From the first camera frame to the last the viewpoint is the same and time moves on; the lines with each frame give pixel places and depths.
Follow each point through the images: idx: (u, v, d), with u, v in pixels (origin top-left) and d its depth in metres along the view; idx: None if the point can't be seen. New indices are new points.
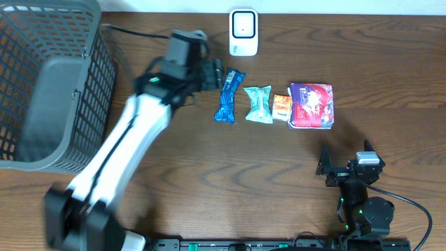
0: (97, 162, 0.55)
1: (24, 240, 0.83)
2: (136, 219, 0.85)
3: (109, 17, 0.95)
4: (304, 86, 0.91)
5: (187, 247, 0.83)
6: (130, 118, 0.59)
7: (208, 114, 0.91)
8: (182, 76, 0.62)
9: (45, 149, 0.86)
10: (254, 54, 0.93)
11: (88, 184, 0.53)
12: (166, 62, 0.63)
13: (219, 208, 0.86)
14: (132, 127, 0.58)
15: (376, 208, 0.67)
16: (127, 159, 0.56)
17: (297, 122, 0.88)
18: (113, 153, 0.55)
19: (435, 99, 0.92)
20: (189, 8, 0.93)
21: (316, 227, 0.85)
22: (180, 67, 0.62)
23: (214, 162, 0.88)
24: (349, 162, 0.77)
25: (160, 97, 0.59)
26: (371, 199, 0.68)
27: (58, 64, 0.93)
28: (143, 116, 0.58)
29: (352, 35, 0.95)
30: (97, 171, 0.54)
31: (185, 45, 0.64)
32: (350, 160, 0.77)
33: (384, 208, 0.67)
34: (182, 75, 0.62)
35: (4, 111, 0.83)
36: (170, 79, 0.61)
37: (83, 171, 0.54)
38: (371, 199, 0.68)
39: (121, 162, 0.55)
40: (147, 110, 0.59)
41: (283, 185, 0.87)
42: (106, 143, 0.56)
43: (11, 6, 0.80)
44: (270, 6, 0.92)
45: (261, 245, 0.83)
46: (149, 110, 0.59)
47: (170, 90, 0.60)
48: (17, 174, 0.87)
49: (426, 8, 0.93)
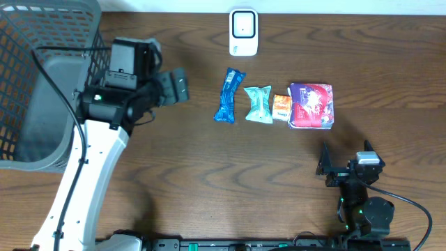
0: (56, 210, 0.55)
1: (24, 240, 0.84)
2: (136, 219, 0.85)
3: (109, 17, 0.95)
4: (304, 86, 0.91)
5: (187, 247, 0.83)
6: (81, 155, 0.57)
7: (208, 114, 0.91)
8: (134, 82, 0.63)
9: (44, 149, 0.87)
10: (254, 54, 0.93)
11: (51, 238, 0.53)
12: (113, 73, 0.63)
13: (219, 208, 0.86)
14: (85, 163, 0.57)
15: (376, 208, 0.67)
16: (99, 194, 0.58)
17: (296, 122, 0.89)
18: (71, 196, 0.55)
19: (435, 100, 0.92)
20: (189, 8, 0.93)
21: (316, 227, 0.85)
22: (131, 75, 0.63)
23: (214, 162, 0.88)
24: (348, 162, 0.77)
25: (112, 108, 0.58)
26: (371, 199, 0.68)
27: (59, 63, 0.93)
28: (95, 147, 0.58)
29: (352, 35, 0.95)
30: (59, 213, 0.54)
31: (133, 49, 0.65)
32: (350, 160, 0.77)
33: (384, 208, 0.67)
34: (134, 82, 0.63)
35: (4, 111, 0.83)
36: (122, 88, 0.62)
37: (44, 224, 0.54)
38: (371, 199, 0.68)
39: (83, 201, 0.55)
40: (97, 139, 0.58)
41: (283, 185, 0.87)
42: (63, 187, 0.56)
43: (10, 6, 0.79)
44: (270, 6, 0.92)
45: (261, 245, 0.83)
46: (99, 139, 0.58)
47: (123, 100, 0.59)
48: (17, 174, 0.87)
49: (427, 8, 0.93)
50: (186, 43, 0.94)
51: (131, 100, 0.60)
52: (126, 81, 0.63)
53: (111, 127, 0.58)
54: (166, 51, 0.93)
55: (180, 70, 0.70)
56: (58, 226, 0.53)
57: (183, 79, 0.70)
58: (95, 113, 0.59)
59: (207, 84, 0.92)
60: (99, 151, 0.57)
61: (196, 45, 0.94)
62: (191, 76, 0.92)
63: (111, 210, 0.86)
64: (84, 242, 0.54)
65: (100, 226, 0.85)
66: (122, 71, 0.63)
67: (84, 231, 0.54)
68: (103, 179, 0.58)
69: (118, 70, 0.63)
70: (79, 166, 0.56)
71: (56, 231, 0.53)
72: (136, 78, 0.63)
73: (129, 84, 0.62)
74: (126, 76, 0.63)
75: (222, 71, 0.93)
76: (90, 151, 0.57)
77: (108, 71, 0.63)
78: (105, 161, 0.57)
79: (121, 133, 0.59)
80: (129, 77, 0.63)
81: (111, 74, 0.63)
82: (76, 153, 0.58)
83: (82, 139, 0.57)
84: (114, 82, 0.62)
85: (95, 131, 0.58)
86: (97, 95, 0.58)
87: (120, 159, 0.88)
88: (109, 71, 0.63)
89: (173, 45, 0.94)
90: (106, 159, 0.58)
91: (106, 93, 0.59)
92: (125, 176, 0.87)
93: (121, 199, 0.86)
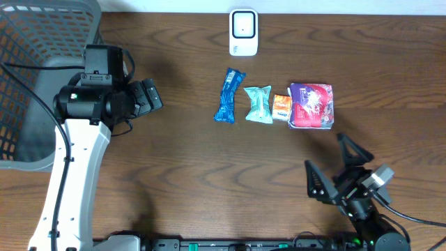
0: (48, 211, 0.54)
1: (25, 239, 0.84)
2: (136, 219, 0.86)
3: (108, 17, 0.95)
4: (304, 86, 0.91)
5: (187, 247, 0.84)
6: (65, 154, 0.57)
7: (208, 114, 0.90)
8: (110, 82, 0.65)
9: (44, 150, 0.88)
10: (254, 54, 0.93)
11: (47, 238, 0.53)
12: (88, 75, 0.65)
13: (219, 207, 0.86)
14: (70, 161, 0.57)
15: (389, 244, 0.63)
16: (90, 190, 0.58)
17: (297, 122, 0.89)
18: (61, 195, 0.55)
19: (435, 99, 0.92)
20: (189, 8, 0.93)
21: (316, 227, 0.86)
22: (106, 75, 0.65)
23: (214, 162, 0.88)
24: (368, 189, 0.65)
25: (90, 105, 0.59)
26: (384, 236, 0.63)
27: (58, 64, 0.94)
28: (79, 143, 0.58)
29: (352, 35, 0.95)
30: (51, 214, 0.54)
31: (106, 51, 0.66)
32: (372, 189, 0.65)
33: (398, 245, 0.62)
34: (109, 82, 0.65)
35: (4, 111, 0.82)
36: (98, 86, 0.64)
37: (37, 226, 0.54)
38: (385, 236, 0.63)
39: (74, 199, 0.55)
40: (79, 137, 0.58)
41: (283, 185, 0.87)
42: (53, 187, 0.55)
43: (10, 6, 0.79)
44: (270, 6, 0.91)
45: (261, 245, 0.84)
46: (82, 135, 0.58)
47: (102, 96, 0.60)
48: (14, 175, 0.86)
49: (428, 8, 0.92)
50: (186, 43, 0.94)
51: (107, 96, 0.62)
52: (101, 81, 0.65)
53: (91, 123, 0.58)
54: (167, 51, 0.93)
55: (150, 81, 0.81)
56: (53, 225, 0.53)
57: (154, 88, 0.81)
58: (73, 112, 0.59)
59: (207, 85, 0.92)
60: (83, 148, 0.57)
61: (196, 45, 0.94)
62: (191, 76, 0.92)
63: (111, 210, 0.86)
64: (82, 238, 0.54)
65: (100, 226, 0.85)
66: (97, 72, 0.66)
67: (80, 228, 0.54)
68: (91, 176, 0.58)
69: (92, 72, 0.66)
70: (65, 164, 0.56)
71: (51, 231, 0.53)
72: (111, 77, 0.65)
73: (105, 84, 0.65)
74: (101, 76, 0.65)
75: (222, 71, 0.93)
76: (74, 149, 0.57)
77: (83, 73, 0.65)
78: (90, 156, 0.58)
79: (102, 128, 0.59)
80: (104, 77, 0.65)
81: (86, 77, 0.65)
82: (60, 153, 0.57)
83: (64, 138, 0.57)
84: (90, 83, 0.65)
85: (77, 130, 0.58)
86: (73, 95, 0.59)
87: (120, 160, 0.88)
88: (83, 73, 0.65)
89: (173, 45, 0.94)
90: (92, 155, 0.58)
91: (81, 91, 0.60)
92: (125, 176, 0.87)
93: (121, 199, 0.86)
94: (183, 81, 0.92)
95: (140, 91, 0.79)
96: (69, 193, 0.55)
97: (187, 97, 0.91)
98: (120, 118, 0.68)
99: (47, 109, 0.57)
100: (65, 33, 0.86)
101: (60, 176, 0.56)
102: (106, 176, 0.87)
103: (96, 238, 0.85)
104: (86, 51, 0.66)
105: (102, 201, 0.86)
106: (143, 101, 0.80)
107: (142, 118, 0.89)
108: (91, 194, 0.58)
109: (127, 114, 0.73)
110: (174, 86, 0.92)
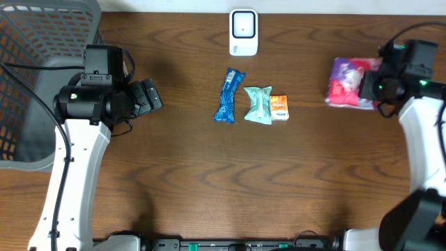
0: (48, 211, 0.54)
1: (25, 239, 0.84)
2: (136, 219, 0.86)
3: (109, 18, 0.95)
4: (347, 63, 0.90)
5: (187, 247, 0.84)
6: (65, 154, 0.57)
7: (208, 114, 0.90)
8: (110, 82, 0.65)
9: (45, 149, 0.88)
10: (254, 54, 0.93)
11: (47, 238, 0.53)
12: (88, 75, 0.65)
13: (219, 207, 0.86)
14: (70, 161, 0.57)
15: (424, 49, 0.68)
16: (90, 189, 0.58)
17: (332, 98, 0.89)
18: (61, 196, 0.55)
19: None
20: (188, 8, 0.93)
21: (316, 227, 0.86)
22: (106, 75, 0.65)
23: (213, 162, 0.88)
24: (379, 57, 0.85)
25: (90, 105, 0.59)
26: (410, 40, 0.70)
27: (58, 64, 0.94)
28: (79, 144, 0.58)
29: (352, 36, 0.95)
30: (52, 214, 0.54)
31: (106, 51, 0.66)
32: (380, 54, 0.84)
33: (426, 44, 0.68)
34: (109, 82, 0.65)
35: (5, 111, 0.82)
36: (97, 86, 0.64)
37: (37, 226, 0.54)
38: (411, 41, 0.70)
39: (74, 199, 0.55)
40: (79, 137, 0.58)
41: (283, 185, 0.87)
42: (52, 187, 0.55)
43: (10, 6, 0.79)
44: (270, 6, 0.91)
45: (261, 245, 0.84)
46: (81, 135, 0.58)
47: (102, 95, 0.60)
48: (14, 176, 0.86)
49: (428, 9, 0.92)
50: (186, 43, 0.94)
51: (107, 96, 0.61)
52: (101, 81, 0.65)
53: (91, 123, 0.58)
54: (167, 51, 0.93)
55: (150, 81, 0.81)
56: (53, 225, 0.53)
57: (154, 88, 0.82)
58: (73, 112, 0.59)
59: (207, 84, 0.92)
60: (83, 148, 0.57)
61: (196, 45, 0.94)
62: (191, 76, 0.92)
63: (111, 210, 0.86)
64: (81, 238, 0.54)
65: (100, 226, 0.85)
66: (97, 72, 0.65)
67: (79, 228, 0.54)
68: (91, 176, 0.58)
69: (92, 72, 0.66)
70: (65, 164, 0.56)
71: (51, 231, 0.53)
72: (111, 77, 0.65)
73: (105, 84, 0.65)
74: (101, 76, 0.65)
75: (222, 71, 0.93)
76: (74, 149, 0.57)
77: (83, 73, 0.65)
78: (90, 157, 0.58)
79: (102, 128, 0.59)
80: (104, 77, 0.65)
81: (86, 77, 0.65)
82: (60, 153, 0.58)
83: (64, 138, 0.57)
84: (90, 84, 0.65)
85: (78, 130, 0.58)
86: (73, 95, 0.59)
87: (120, 159, 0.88)
88: (83, 73, 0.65)
89: (173, 45, 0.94)
90: (92, 155, 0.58)
91: (81, 91, 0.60)
92: (125, 176, 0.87)
93: (121, 199, 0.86)
94: (183, 81, 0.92)
95: (140, 91, 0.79)
96: (69, 193, 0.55)
97: (187, 97, 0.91)
98: (120, 118, 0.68)
99: (47, 109, 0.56)
100: (65, 33, 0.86)
101: (60, 176, 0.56)
102: (106, 176, 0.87)
103: (96, 238, 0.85)
104: (86, 51, 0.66)
105: (102, 201, 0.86)
106: (143, 101, 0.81)
107: (142, 118, 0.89)
108: (93, 194, 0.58)
109: (127, 114, 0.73)
110: (174, 86, 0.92)
